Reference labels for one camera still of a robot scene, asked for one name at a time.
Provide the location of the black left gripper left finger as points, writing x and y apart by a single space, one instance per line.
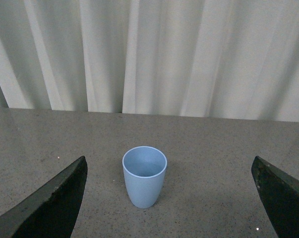
52 210

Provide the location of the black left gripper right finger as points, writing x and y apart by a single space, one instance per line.
279 194

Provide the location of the light blue plastic cup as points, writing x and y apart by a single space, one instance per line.
144 169

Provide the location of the white pleated curtain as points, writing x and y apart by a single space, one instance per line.
236 59

